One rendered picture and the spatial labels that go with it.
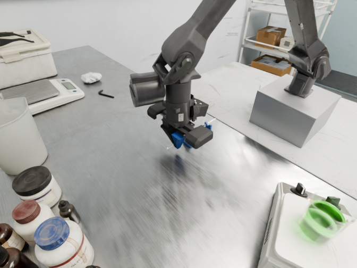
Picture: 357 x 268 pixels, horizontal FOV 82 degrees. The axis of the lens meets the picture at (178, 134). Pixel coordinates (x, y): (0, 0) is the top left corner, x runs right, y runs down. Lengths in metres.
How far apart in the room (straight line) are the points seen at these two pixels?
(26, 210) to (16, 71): 0.78
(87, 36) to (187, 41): 1.21
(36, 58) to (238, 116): 0.87
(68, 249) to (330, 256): 0.37
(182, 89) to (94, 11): 1.19
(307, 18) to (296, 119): 0.24
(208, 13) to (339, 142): 0.54
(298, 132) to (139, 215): 0.47
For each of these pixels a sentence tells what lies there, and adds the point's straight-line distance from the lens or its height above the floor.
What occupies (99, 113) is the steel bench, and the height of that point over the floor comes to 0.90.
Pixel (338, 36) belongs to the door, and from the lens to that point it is 3.35.
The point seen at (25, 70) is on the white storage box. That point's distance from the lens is 1.13.
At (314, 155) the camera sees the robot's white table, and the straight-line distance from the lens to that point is 0.68.
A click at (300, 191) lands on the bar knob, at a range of 0.48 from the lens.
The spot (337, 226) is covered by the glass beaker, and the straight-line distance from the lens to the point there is 0.35.
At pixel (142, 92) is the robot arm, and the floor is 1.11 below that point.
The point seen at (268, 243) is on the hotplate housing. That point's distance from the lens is 0.40.
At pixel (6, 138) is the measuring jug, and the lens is 0.57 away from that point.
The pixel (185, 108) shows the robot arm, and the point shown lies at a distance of 0.46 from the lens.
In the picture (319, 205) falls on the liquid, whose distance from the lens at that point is 0.38.
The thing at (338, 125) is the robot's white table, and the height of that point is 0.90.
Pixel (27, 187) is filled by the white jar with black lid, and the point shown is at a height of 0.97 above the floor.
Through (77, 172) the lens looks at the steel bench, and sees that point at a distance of 0.59.
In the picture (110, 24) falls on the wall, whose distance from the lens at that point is 1.61.
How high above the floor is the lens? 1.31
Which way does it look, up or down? 40 degrees down
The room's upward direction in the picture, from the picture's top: straight up
